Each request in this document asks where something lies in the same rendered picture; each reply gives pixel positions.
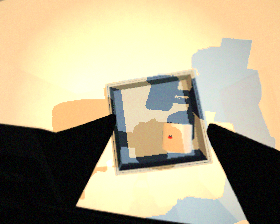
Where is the peach-orange cylinder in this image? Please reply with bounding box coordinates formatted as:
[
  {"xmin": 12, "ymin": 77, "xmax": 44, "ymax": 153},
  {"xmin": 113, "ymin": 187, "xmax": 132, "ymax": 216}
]
[{"xmin": 162, "ymin": 123, "xmax": 193, "ymax": 153}]

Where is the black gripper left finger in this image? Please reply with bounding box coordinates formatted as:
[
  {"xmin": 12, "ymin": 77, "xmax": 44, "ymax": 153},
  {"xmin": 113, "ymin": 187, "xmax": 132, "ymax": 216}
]
[{"xmin": 0, "ymin": 114, "xmax": 116, "ymax": 206}]

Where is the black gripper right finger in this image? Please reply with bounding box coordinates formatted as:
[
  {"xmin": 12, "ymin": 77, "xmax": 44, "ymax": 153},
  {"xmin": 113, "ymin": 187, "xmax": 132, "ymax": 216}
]
[{"xmin": 206, "ymin": 123, "xmax": 280, "ymax": 224}]

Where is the shallow square tray with dark walls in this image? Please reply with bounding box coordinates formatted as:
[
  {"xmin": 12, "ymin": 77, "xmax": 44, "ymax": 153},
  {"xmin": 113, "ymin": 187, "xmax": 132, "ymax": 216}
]
[{"xmin": 105, "ymin": 70, "xmax": 212, "ymax": 175}]

